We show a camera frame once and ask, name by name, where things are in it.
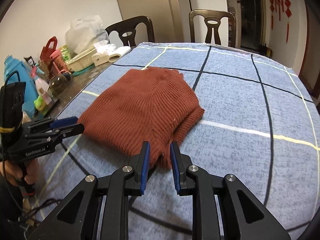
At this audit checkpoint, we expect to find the teal mat under basket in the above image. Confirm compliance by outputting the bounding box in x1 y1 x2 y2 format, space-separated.
72 64 95 76

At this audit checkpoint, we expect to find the red Chinese knot decoration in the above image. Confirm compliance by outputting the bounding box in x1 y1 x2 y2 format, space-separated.
269 0 292 43

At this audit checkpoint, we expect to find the rust red knit sweater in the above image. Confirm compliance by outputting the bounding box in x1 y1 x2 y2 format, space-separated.
78 67 204 168

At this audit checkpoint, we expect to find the white paper roll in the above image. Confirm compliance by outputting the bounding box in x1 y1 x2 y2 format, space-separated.
108 46 131 63

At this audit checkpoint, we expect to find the dark wooden chair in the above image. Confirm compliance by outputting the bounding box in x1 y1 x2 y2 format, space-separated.
105 16 155 47
189 9 236 48

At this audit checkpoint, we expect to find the cream woven basket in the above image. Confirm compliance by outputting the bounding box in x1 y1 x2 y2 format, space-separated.
66 47 97 72

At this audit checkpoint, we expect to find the white plastic bag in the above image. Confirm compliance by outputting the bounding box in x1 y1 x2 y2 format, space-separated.
65 15 109 57

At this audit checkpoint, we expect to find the dark wooden chair far left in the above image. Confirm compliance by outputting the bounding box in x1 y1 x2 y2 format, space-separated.
105 16 155 47

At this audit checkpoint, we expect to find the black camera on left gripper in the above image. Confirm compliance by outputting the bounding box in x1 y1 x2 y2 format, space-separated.
1 83 25 133

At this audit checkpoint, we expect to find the person's left hand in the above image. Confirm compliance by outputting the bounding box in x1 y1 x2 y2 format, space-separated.
1 159 40 186

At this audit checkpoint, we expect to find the pink tumbler cup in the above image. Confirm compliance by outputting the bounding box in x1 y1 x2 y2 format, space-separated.
50 49 68 72

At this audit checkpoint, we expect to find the green yellow toy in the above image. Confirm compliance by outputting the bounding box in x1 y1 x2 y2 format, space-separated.
34 96 52 112

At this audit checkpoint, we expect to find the green snack packet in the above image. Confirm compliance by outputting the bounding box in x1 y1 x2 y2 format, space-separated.
59 45 72 63

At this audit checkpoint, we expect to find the white spray bottle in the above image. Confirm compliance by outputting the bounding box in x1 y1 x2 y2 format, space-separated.
31 67 49 95

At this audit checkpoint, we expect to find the dark wooden chair far centre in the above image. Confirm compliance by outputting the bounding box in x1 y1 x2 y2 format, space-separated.
189 9 236 48

